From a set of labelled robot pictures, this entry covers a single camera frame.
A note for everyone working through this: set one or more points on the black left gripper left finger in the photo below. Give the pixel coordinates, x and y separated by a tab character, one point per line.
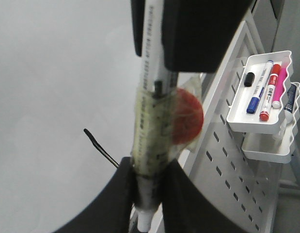
110	211

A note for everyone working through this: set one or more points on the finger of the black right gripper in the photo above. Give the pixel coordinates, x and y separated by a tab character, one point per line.
197	33
137	15

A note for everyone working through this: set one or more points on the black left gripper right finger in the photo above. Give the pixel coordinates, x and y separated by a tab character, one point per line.
186	210

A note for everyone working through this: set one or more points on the red round magnet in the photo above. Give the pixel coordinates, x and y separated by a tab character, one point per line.
189	118

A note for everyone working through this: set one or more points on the white black whiteboard marker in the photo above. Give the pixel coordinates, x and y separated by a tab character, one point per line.
153	116

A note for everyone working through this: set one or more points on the blue capped whiteboard marker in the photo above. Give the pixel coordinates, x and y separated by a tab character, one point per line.
258	91

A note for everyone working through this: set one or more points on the white whiteboard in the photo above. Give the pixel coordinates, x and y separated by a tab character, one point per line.
65	66

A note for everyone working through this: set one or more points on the red capped whiteboard marker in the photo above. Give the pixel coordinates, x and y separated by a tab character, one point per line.
269	93

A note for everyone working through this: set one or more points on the white perforated pegboard panel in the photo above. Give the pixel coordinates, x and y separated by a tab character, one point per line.
244	190

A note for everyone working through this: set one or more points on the black marker cap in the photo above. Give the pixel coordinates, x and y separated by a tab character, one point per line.
249	79

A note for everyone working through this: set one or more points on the upper white plastic tray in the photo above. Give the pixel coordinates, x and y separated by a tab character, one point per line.
244	112

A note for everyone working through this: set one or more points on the white plastic tray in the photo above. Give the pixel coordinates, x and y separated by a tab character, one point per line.
244	112
266	147

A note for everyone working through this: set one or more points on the pink highlighter marker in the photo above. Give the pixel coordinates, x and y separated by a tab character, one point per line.
279	89

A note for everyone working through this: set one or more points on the lower white plastic tray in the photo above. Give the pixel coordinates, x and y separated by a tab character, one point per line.
266	147

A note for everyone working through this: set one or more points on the dark blue marker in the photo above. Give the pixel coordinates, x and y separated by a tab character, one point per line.
291	93

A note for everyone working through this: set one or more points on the white metal stand frame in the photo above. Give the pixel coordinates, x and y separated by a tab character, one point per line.
247	150

